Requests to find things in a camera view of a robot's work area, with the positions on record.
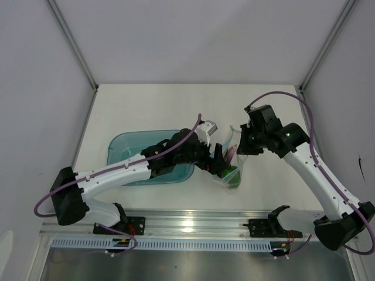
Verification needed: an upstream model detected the left aluminium frame post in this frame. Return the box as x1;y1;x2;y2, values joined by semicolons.
45;0;98;92

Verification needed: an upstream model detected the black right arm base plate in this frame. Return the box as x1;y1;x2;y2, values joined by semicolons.
243;218;303;238

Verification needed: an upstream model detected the aluminium frame post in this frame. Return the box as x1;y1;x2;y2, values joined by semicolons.
299;0;360;95
45;0;98;92

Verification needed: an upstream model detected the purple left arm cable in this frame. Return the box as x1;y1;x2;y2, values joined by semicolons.
34;113;203;257

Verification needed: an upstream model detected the green toy bell pepper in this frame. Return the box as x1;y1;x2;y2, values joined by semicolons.
221;166;241;189

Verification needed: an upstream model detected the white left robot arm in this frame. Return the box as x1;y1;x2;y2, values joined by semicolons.
50;129;230;234

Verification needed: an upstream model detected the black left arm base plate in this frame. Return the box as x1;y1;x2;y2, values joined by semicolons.
93;217;146;236

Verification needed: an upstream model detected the clear zip top bag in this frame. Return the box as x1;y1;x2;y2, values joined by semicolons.
212;125;248;190

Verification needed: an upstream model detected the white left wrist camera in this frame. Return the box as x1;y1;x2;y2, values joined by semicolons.
195;120;217;146

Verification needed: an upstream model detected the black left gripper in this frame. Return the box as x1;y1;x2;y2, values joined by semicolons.
175;135;228;174

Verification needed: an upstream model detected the purple toy eggplant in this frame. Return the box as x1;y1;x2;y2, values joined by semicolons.
226;145;237;164

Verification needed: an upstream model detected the white slotted cable duct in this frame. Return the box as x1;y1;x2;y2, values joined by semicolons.
50;237;287;253

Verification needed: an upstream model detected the teal plastic tray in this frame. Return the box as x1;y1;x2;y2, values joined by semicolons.
107;129;195;186

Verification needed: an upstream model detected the aluminium rail base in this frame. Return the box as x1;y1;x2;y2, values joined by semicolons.
39;209;360;242

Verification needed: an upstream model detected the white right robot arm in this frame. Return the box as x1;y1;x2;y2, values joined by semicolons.
237;105;374;251

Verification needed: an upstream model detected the right aluminium frame post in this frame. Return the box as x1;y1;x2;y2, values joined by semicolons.
299;0;360;95

